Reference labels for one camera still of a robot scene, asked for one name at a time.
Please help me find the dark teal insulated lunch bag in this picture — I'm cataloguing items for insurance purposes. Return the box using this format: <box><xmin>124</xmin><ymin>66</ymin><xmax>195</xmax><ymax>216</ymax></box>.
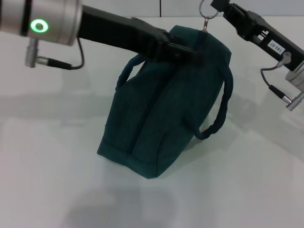
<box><xmin>96</xmin><ymin>0</ymin><xmax>235</xmax><ymax>179</ymax></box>

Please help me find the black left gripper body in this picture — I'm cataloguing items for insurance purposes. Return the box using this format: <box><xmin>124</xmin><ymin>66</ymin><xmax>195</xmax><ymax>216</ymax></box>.
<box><xmin>75</xmin><ymin>6</ymin><xmax>173</xmax><ymax>64</ymax></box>

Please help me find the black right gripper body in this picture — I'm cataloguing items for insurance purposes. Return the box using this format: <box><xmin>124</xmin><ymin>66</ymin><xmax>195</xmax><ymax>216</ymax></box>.
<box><xmin>244</xmin><ymin>10</ymin><xmax>304</xmax><ymax>72</ymax></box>

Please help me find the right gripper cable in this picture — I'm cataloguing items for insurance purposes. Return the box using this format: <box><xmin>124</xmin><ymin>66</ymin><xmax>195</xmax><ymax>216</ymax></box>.
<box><xmin>260</xmin><ymin>52</ymin><xmax>304</xmax><ymax>112</ymax></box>

